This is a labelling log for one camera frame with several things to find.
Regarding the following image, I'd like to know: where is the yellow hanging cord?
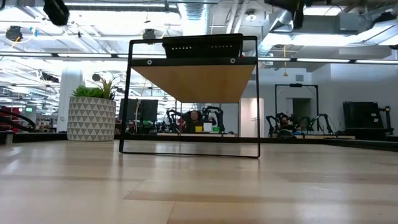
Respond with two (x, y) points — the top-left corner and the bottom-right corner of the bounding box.
(282, 45), (289, 77)

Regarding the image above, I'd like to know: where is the person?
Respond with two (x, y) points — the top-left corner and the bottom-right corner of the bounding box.
(185, 110), (205, 134)

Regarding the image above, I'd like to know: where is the white round pillar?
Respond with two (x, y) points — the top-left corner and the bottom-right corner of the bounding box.
(57, 67), (84, 133)

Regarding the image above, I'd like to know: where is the black plastic basket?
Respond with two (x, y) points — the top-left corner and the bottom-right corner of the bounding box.
(164, 43), (244, 59)

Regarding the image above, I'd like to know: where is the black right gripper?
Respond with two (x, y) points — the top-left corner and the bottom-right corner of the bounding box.
(264, 0), (307, 30)

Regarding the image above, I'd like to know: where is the black curved cable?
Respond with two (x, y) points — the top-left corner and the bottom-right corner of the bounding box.
(0, 107), (37, 133)

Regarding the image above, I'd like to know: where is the black computer monitor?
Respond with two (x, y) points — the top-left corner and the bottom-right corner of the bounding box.
(139, 99), (159, 123)
(119, 98), (140, 123)

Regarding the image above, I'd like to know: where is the white triangle-patterned plant pot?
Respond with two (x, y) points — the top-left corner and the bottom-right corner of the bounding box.
(67, 96), (118, 142)

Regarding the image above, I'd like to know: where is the green succulent plant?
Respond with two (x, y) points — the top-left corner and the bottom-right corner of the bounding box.
(72, 76), (121, 101)

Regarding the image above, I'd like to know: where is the black background rig frame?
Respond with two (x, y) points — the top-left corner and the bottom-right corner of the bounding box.
(274, 83), (320, 125)

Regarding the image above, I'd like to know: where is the black equipment cabinet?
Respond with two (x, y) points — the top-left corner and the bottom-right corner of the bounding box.
(342, 101), (394, 136)

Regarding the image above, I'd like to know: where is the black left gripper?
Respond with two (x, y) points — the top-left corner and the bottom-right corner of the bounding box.
(42, 0), (70, 27)

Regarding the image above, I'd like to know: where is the black aluminium table frame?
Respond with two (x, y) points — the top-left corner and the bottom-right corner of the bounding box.
(0, 132), (398, 153)

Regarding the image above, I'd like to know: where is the long ceiling light strip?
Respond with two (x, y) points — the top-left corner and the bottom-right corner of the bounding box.
(354, 59), (398, 65)
(296, 58), (351, 63)
(57, 53), (113, 58)

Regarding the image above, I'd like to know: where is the silver ventilation duct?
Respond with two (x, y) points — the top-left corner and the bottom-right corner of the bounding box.
(259, 7), (295, 57)

